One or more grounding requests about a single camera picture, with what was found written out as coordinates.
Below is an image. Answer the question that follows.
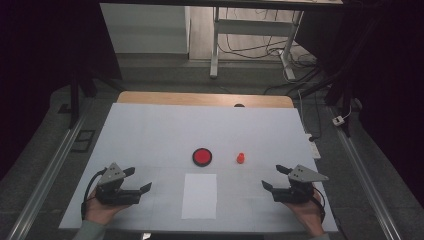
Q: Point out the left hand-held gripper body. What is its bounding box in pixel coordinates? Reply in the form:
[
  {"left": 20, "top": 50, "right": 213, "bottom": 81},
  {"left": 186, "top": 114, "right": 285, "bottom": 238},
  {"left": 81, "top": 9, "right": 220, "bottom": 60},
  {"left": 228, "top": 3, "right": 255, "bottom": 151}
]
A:
[{"left": 95, "top": 162, "right": 142, "bottom": 206}]

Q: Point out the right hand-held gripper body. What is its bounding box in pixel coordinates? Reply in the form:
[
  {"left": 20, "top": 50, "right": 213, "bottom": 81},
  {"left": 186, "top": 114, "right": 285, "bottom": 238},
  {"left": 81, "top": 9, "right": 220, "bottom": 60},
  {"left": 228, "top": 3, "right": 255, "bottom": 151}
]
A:
[{"left": 271, "top": 164, "right": 330, "bottom": 204}]

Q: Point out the round red ink pad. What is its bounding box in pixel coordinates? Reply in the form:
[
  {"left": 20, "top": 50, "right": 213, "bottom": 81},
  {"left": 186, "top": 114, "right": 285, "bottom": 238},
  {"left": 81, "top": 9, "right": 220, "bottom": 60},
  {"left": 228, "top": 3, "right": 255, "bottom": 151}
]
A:
[{"left": 191, "top": 147, "right": 213, "bottom": 168}]

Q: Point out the person's left hand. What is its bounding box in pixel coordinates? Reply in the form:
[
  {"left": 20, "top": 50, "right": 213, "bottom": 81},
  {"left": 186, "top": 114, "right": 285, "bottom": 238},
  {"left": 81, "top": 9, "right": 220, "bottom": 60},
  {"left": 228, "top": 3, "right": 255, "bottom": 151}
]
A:
[{"left": 84, "top": 188, "right": 132, "bottom": 226}]

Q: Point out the person's right hand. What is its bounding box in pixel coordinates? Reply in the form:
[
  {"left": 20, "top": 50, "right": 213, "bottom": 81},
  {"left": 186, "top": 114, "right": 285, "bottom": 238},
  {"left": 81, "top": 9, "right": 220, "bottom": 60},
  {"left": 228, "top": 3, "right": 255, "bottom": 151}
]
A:
[{"left": 283, "top": 192, "right": 326, "bottom": 238}]

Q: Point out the white power strip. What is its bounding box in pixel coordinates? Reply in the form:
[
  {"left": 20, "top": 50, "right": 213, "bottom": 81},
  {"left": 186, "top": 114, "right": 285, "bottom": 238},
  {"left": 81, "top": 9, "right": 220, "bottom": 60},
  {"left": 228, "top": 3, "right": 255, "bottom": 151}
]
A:
[{"left": 304, "top": 133, "right": 322, "bottom": 160}]

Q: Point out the white table cover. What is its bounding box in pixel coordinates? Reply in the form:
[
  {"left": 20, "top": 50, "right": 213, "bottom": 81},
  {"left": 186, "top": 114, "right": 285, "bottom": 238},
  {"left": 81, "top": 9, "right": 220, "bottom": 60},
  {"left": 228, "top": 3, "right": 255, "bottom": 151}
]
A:
[{"left": 58, "top": 102, "right": 339, "bottom": 233}]

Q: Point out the white paper sheet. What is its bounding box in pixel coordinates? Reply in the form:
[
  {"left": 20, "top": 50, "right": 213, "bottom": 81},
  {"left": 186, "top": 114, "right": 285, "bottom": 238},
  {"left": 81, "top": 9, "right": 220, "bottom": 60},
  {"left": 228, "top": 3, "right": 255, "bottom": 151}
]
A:
[{"left": 181, "top": 173, "right": 218, "bottom": 220}]

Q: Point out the black metal stand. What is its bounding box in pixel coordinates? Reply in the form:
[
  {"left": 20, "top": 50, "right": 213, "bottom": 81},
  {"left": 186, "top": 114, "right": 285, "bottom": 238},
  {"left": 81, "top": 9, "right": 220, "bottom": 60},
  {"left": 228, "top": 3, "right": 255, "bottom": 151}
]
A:
[
  {"left": 68, "top": 66, "right": 124, "bottom": 129},
  {"left": 289, "top": 66, "right": 354, "bottom": 138}
]

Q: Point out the wooden table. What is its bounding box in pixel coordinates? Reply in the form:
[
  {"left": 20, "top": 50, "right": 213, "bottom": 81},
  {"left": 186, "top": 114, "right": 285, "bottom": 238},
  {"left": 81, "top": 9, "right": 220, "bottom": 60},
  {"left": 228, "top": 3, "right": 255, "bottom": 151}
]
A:
[{"left": 116, "top": 91, "right": 295, "bottom": 109}]

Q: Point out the dark curtain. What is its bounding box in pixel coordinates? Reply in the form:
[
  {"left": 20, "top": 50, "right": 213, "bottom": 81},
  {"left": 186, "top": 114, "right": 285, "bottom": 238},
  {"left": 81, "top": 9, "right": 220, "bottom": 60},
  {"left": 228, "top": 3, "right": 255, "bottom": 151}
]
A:
[
  {"left": 0, "top": 0, "right": 123, "bottom": 181},
  {"left": 294, "top": 0, "right": 424, "bottom": 208}
]

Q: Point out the white cabinet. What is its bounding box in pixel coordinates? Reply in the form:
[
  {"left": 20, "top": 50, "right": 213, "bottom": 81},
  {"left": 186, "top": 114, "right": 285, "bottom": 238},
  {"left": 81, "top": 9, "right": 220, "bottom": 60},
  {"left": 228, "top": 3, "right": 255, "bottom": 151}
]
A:
[{"left": 99, "top": 3, "right": 191, "bottom": 54}]

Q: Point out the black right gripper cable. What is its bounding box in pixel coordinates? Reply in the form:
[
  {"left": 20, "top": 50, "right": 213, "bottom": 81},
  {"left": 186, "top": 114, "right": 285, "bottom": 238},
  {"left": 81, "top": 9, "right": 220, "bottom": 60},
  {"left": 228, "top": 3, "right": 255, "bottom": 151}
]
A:
[{"left": 311, "top": 186, "right": 326, "bottom": 223}]

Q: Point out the aluminium floor rail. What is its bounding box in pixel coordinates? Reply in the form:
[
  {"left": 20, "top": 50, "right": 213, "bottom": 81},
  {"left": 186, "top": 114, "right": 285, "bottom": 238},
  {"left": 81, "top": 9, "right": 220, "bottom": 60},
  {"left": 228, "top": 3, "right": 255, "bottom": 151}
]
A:
[
  {"left": 6, "top": 109, "right": 91, "bottom": 240},
  {"left": 328, "top": 106, "right": 403, "bottom": 240}
]

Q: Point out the tangle of black floor cables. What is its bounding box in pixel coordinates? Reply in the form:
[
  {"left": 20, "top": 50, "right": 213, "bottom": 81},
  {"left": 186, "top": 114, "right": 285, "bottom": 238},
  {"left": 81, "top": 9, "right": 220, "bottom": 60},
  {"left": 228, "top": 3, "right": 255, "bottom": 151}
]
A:
[{"left": 218, "top": 8, "right": 318, "bottom": 68}]

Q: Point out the white desk frame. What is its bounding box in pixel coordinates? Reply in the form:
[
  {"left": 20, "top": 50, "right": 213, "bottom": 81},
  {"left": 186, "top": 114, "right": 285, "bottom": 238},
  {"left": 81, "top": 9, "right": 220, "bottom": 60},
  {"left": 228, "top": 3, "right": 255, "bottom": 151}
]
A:
[{"left": 209, "top": 6, "right": 305, "bottom": 81}]

